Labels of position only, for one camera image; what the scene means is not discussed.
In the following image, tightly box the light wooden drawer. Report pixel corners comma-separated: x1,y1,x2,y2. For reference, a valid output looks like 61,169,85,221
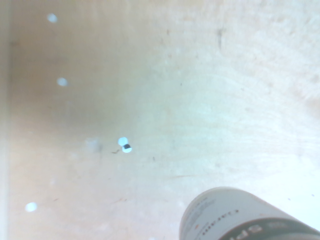
0,0,320,240

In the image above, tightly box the white seasoning jar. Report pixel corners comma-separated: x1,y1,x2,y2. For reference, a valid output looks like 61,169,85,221
178,186,320,240

